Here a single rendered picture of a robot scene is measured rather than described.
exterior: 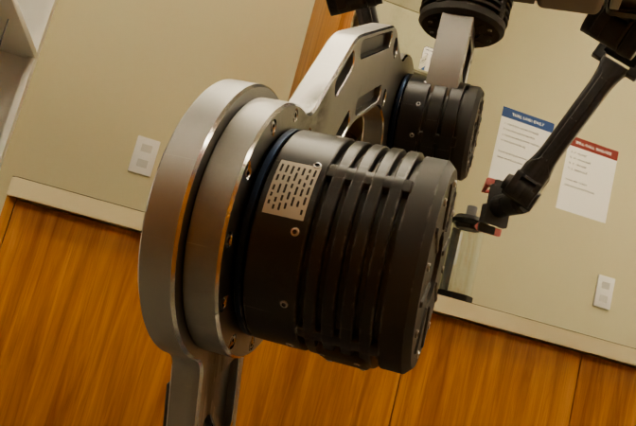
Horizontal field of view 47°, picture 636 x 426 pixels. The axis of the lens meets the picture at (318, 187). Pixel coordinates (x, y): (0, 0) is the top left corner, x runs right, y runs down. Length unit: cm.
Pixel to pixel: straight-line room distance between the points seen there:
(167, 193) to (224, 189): 4
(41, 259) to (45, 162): 76
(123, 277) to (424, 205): 113
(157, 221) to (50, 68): 186
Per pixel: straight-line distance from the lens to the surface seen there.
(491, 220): 188
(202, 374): 64
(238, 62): 240
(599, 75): 174
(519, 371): 185
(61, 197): 157
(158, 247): 53
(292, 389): 165
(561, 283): 274
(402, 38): 210
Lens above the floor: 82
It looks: 10 degrees up
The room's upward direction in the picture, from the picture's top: 15 degrees clockwise
